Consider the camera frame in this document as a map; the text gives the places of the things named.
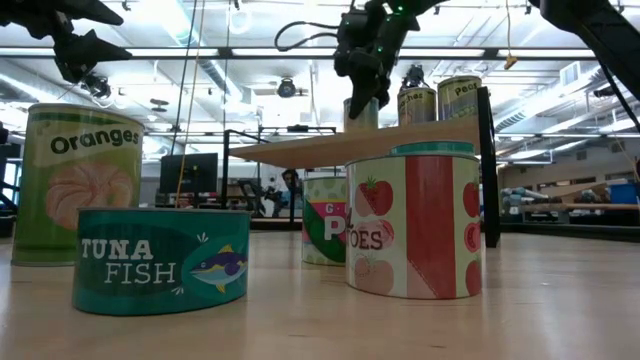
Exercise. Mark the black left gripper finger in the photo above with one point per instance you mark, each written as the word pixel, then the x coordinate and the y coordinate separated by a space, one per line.
pixel 92 12
pixel 90 50

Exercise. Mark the blue carrots can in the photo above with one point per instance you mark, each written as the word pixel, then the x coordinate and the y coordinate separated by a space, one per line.
pixel 371 123

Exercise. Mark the blue-grey peaches can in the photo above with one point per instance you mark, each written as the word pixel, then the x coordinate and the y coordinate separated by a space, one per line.
pixel 417 107

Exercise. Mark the teal-rimmed white can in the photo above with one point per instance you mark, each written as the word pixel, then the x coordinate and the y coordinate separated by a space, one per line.
pixel 432 148

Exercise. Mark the tall green peas can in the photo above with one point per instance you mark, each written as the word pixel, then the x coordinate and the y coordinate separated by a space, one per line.
pixel 457 102

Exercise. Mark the short pink-label peas can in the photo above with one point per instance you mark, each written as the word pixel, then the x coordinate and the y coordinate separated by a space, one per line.
pixel 325 225

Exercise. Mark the green oranges can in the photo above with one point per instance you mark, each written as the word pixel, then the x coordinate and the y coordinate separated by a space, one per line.
pixel 75 190

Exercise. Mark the teal tuna fish can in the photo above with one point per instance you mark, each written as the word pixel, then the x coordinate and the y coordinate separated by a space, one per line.
pixel 150 260

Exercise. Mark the black ceiling spotlight cluster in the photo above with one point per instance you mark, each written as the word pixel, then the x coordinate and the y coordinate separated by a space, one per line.
pixel 100 89

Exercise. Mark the round black ceiling spotlight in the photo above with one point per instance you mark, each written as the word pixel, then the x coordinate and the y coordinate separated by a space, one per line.
pixel 286 89

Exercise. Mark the dark ceiling disc lamp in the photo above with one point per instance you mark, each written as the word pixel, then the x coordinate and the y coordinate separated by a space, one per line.
pixel 159 102

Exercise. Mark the person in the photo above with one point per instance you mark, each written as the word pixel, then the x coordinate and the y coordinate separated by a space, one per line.
pixel 290 177

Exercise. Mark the white red tomatoes can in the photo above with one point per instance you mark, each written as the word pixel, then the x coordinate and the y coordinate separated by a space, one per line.
pixel 430 225

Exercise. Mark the black background robot arms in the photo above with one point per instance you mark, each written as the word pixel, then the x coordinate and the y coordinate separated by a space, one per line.
pixel 260 192

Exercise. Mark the black computer monitor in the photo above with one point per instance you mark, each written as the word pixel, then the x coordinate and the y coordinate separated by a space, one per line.
pixel 192 172

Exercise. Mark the blue-grey background machine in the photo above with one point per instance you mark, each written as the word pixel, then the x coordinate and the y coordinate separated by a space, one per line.
pixel 520 197

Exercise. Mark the white air vent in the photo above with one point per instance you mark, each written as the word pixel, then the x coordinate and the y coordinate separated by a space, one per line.
pixel 570 75

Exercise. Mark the black ceiling speaker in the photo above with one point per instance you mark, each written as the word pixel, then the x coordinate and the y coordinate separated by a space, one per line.
pixel 604 92

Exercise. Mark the wooden background workbench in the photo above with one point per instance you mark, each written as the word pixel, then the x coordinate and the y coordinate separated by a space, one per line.
pixel 590 206

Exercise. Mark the blue storage bin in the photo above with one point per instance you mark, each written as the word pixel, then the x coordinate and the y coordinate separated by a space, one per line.
pixel 625 194

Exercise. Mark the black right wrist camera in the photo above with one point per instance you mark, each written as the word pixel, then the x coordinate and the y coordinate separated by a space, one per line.
pixel 355 60

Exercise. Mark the black background rig frame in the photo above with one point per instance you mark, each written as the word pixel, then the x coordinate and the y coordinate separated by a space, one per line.
pixel 298 128

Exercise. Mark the black shelf leg frame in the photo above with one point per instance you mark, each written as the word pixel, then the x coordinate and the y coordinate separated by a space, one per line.
pixel 487 175
pixel 225 190

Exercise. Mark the black aluminium rig frame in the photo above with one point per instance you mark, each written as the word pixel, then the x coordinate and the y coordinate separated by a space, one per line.
pixel 225 52

